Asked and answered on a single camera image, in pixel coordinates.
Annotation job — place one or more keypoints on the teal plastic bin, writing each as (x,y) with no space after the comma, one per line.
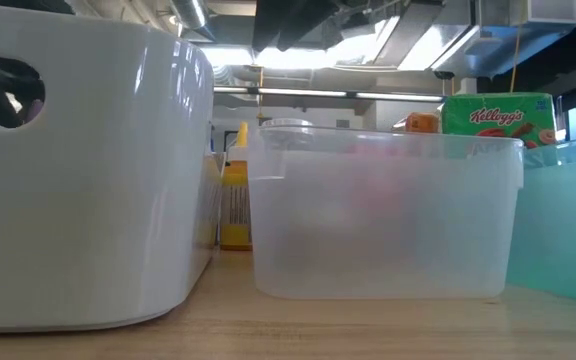
(563,225)

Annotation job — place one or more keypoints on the green Kellogg's cereal box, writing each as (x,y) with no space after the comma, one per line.
(498,117)

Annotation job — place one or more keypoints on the rectangular silver air duct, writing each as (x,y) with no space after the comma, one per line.
(468,40)

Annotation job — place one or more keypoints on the clear plastic bin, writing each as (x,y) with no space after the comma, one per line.
(383,250)

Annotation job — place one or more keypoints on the round silver air duct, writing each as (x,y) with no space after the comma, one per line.
(190,12)

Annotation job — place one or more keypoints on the orange cereal box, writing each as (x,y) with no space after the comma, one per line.
(423,123)

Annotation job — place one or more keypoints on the linear ceiling light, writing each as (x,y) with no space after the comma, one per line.
(298,93)

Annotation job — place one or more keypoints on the yellow-capped dye bottle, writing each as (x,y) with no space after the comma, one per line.
(235,200)

